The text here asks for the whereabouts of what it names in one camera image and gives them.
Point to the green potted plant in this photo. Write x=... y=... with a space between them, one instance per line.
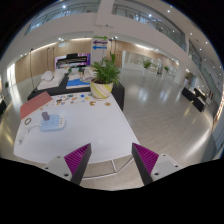
x=106 y=71

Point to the black display table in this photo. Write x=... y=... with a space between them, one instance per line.
x=118 y=91

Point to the blue architectural model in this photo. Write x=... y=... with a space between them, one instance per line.
x=76 y=83

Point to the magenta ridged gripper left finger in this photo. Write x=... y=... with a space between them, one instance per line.
x=77 y=162

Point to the light blue power strip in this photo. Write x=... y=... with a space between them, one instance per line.
x=55 y=122

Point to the direction sign with arrows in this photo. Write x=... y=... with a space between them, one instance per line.
x=99 y=42

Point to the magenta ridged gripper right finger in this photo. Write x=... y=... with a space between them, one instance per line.
x=145 y=160

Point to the grey charger plug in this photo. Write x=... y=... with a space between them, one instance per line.
x=45 y=116

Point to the striped plant pot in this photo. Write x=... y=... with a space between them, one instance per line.
x=101 y=91

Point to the purple display screen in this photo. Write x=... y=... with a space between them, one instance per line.
x=73 y=60

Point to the black bench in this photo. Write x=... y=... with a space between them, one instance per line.
x=196 y=100

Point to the red flat board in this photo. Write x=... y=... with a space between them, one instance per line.
x=34 y=104

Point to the distant potted plant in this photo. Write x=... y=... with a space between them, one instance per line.
x=146 y=64

